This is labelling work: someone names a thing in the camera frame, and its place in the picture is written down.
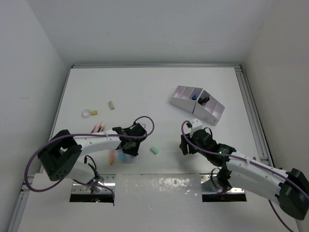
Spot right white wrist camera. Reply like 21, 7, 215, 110
186, 118, 203, 138

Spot small black scissors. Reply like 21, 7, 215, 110
197, 97, 210, 106

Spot white three-slot organizer right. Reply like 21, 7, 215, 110
193, 90, 225, 126

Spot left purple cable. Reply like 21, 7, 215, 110
24, 116, 155, 201

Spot beige eraser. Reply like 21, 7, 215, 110
108, 101, 115, 110

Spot white three-slot organizer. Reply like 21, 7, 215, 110
193, 90, 225, 126
169, 86, 203, 114

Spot white three-slot organizer left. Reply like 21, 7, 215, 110
169, 86, 203, 114

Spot clear tape roll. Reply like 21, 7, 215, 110
81, 109, 91, 118

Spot yellow eraser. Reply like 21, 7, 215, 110
90, 110, 98, 116

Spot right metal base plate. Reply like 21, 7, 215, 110
200, 173, 245, 194

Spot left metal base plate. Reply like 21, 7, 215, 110
71, 175, 116, 195

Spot green highlighter cap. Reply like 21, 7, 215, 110
150, 146, 159, 155

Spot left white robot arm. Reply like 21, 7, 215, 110
38, 123, 147, 184

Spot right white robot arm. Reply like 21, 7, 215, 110
180, 129, 309, 220

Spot blue item in organizer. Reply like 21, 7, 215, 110
191, 93, 197, 101

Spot metal base plate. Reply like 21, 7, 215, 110
200, 173, 245, 194
71, 175, 116, 195

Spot orange pink highlighter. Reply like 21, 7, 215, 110
109, 150, 115, 165

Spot blue highlighter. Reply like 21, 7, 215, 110
118, 151, 127, 163

